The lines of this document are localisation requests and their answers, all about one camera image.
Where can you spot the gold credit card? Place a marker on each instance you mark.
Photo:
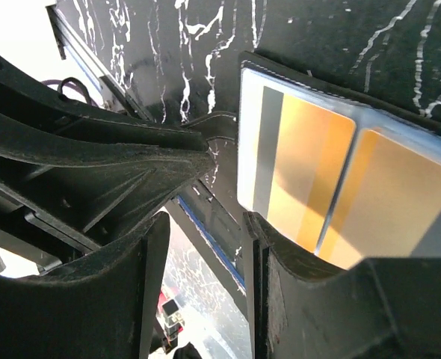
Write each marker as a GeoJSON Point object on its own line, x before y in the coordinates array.
{"type": "Point", "coordinates": [389, 198]}
{"type": "Point", "coordinates": [301, 154]}

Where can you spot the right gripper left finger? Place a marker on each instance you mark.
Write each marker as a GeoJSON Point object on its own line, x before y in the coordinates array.
{"type": "Point", "coordinates": [99, 306]}

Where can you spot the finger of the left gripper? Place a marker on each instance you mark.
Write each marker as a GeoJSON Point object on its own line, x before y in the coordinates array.
{"type": "Point", "coordinates": [88, 172]}

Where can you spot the black card holder wallet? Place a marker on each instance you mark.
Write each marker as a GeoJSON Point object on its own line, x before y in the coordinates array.
{"type": "Point", "coordinates": [257, 73]}

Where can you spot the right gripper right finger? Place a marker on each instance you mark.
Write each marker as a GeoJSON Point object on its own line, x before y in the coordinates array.
{"type": "Point", "coordinates": [299, 306]}

